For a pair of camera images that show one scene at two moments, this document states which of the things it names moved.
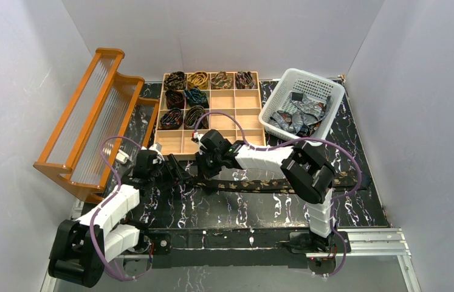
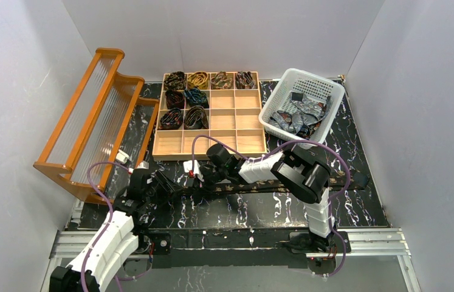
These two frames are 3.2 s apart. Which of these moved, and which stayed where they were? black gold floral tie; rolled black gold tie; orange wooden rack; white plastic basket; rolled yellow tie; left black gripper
Moved: black gold floral tie; left black gripper
Stayed: white plastic basket; orange wooden rack; rolled yellow tie; rolled black gold tie
